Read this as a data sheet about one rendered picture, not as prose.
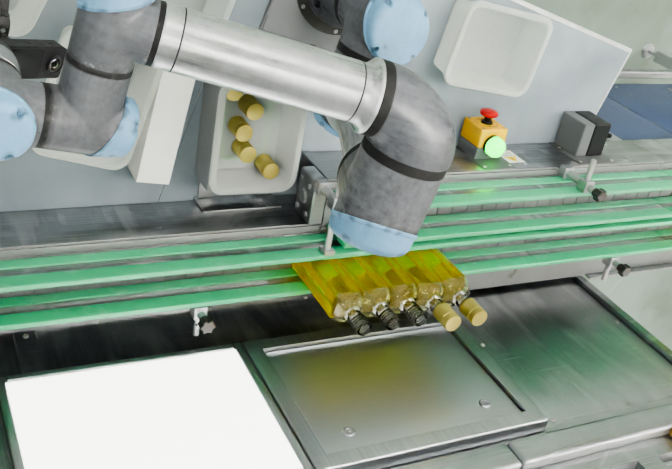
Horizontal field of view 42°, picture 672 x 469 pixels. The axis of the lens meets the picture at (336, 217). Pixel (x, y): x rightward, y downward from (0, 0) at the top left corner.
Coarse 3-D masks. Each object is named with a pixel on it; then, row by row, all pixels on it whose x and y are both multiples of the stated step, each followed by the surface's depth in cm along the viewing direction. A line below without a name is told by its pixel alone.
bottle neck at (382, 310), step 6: (378, 306) 156; (384, 306) 156; (378, 312) 156; (384, 312) 155; (390, 312) 154; (378, 318) 156; (384, 318) 154; (390, 318) 153; (396, 318) 153; (384, 324) 154; (390, 324) 155; (396, 324) 155; (390, 330) 154
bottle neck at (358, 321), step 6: (348, 312) 154; (354, 312) 153; (360, 312) 153; (348, 318) 154; (354, 318) 152; (360, 318) 152; (366, 318) 152; (354, 324) 152; (360, 324) 151; (366, 324) 151; (360, 330) 153; (366, 330) 152
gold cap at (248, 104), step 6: (246, 96) 160; (252, 96) 161; (240, 102) 160; (246, 102) 159; (252, 102) 158; (258, 102) 159; (240, 108) 161; (246, 108) 158; (252, 108) 158; (258, 108) 159; (246, 114) 158; (252, 114) 159; (258, 114) 159
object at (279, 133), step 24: (216, 120) 153; (264, 120) 166; (288, 120) 165; (216, 144) 155; (264, 144) 168; (288, 144) 166; (216, 168) 158; (240, 168) 168; (288, 168) 167; (216, 192) 160; (240, 192) 163; (264, 192) 165
